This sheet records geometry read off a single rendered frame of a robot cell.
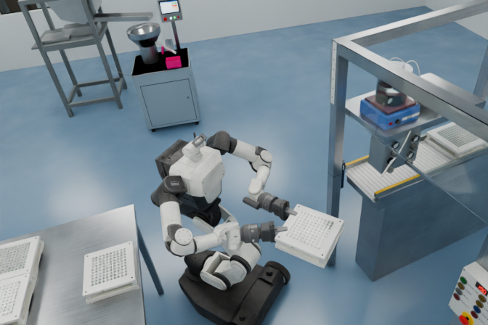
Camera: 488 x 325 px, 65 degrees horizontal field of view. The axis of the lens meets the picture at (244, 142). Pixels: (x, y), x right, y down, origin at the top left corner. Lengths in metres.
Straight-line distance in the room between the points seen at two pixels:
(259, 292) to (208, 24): 5.13
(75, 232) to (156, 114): 2.33
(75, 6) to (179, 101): 1.59
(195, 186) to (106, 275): 0.60
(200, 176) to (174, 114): 2.60
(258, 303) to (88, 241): 1.12
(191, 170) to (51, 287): 0.90
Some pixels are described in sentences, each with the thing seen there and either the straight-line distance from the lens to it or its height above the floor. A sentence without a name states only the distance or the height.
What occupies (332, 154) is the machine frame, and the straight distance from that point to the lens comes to 2.26.
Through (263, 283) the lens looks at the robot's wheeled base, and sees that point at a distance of 2.71.
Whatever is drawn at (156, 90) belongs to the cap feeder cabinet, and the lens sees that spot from 4.31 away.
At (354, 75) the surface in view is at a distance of 1.83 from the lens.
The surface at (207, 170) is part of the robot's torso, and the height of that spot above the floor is 1.23.
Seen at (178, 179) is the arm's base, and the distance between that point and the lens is 1.88.
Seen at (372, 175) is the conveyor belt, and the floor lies 0.92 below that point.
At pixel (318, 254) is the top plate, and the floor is 1.05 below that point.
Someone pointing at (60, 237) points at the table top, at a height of 0.87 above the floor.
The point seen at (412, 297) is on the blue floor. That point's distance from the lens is 2.98.
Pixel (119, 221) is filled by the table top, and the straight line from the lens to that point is 2.36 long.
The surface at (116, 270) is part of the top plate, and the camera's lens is 2.04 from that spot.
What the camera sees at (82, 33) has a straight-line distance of 5.15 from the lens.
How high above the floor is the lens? 2.46
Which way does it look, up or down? 36 degrees down
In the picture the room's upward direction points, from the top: 7 degrees counter-clockwise
